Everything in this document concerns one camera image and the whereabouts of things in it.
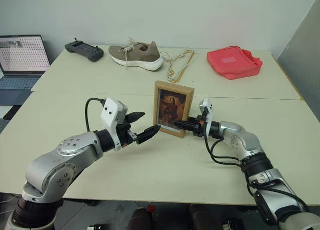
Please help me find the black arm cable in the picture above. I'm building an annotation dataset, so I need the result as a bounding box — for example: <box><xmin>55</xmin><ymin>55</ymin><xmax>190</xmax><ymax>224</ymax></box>
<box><xmin>84</xmin><ymin>97</ymin><xmax>106</xmax><ymax>133</ymax></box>
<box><xmin>203</xmin><ymin>129</ymin><xmax>311</xmax><ymax>217</ymax></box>

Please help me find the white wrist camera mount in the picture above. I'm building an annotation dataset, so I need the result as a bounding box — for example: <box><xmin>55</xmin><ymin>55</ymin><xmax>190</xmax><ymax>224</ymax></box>
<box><xmin>100</xmin><ymin>97</ymin><xmax>129</xmax><ymax>150</ymax></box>
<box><xmin>198</xmin><ymin>98</ymin><xmax>214</xmax><ymax>137</ymax></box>

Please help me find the open blue laptop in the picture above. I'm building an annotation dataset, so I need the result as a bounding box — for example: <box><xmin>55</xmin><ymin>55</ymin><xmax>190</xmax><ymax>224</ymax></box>
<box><xmin>0</xmin><ymin>34</ymin><xmax>51</xmax><ymax>106</ymax></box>

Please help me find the dark rounded shape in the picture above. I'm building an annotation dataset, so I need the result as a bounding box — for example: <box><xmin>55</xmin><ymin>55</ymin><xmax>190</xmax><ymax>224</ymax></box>
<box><xmin>128</xmin><ymin>207</ymin><xmax>155</xmax><ymax>230</ymax></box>
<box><xmin>188</xmin><ymin>204</ymin><xmax>227</xmax><ymax>230</ymax></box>

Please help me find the red fabric bag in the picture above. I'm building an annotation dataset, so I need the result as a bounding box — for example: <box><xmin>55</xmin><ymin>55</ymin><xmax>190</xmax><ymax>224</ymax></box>
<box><xmin>206</xmin><ymin>46</ymin><xmax>264</xmax><ymax>81</ymax></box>

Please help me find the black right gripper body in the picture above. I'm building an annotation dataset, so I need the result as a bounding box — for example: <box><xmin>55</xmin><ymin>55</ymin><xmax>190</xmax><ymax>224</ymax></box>
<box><xmin>192</xmin><ymin>114</ymin><xmax>209</xmax><ymax>138</ymax></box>

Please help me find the wooden picture frame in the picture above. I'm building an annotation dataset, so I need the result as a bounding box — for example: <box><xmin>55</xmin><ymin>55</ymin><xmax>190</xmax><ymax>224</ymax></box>
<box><xmin>151</xmin><ymin>80</ymin><xmax>196</xmax><ymax>139</ymax></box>

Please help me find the grey panel board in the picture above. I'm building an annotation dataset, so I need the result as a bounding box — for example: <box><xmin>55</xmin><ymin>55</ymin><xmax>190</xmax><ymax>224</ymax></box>
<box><xmin>276</xmin><ymin>1</ymin><xmax>320</xmax><ymax>108</ymax></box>

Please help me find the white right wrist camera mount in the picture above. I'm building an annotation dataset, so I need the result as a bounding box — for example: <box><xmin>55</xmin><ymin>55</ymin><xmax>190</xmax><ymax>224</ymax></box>
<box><xmin>198</xmin><ymin>98</ymin><xmax>214</xmax><ymax>137</ymax></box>

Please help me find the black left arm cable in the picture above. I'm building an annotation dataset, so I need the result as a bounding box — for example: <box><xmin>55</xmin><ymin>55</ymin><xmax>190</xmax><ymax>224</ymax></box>
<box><xmin>84</xmin><ymin>97</ymin><xmax>106</xmax><ymax>133</ymax></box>

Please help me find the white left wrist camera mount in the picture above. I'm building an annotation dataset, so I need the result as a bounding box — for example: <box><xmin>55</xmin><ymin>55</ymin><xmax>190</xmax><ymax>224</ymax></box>
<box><xmin>100</xmin><ymin>97</ymin><xmax>129</xmax><ymax>150</ymax></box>

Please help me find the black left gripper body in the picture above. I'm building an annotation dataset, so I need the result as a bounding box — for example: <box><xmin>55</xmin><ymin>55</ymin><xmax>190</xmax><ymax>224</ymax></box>
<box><xmin>115</xmin><ymin>123</ymin><xmax>139</xmax><ymax>149</ymax></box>

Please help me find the tan sneaker with white sole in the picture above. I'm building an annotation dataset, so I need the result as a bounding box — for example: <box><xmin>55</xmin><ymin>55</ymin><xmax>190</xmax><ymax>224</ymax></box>
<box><xmin>107</xmin><ymin>38</ymin><xmax>165</xmax><ymax>72</ymax></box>

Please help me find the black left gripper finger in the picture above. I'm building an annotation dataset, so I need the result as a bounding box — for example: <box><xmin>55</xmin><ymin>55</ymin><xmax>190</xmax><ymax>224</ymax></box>
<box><xmin>125</xmin><ymin>111</ymin><xmax>147</xmax><ymax>125</ymax></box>
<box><xmin>135</xmin><ymin>124</ymin><xmax>162</xmax><ymax>144</ymax></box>

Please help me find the dark grey handheld controller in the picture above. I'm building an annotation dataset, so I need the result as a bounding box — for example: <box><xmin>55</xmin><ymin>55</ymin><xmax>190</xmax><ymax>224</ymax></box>
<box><xmin>64</xmin><ymin>38</ymin><xmax>105</xmax><ymax>63</ymax></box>

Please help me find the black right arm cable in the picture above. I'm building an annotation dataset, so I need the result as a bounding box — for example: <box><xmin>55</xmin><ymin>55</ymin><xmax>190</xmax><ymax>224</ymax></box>
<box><xmin>203</xmin><ymin>129</ymin><xmax>311</xmax><ymax>217</ymax></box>

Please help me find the white and yellow cord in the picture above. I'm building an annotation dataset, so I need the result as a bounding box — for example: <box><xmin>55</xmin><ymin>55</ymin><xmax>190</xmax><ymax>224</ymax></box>
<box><xmin>159</xmin><ymin>49</ymin><xmax>201</xmax><ymax>83</ymax></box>

